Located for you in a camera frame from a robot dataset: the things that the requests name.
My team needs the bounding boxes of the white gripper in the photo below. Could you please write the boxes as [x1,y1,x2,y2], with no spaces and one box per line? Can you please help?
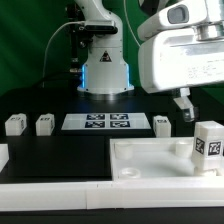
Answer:
[138,28,224,122]

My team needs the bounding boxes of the white square tabletop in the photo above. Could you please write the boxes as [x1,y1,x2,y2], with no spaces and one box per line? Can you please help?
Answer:
[110,137,224,185]

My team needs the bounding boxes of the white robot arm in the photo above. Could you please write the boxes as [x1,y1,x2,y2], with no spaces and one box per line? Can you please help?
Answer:
[74,0,224,122]

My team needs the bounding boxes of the white tag base sheet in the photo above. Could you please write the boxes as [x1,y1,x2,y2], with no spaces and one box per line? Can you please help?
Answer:
[62,113,151,131]

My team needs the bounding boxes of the white U-shaped obstacle fence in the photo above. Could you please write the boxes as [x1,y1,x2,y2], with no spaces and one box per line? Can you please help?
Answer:
[0,139,224,212]

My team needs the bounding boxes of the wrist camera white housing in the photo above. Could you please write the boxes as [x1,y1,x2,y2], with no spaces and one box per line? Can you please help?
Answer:
[137,0,212,41]

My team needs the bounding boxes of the white cable right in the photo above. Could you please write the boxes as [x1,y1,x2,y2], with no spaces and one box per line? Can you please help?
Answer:
[123,0,143,48]

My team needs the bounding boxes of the white cable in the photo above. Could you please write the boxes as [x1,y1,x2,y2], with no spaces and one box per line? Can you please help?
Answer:
[42,20,83,88]
[123,0,143,48]

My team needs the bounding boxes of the black cable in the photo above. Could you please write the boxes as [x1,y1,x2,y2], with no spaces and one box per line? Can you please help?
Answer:
[31,73,83,88]

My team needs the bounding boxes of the white cable left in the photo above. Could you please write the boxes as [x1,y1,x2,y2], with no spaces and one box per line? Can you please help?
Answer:
[42,20,83,88]

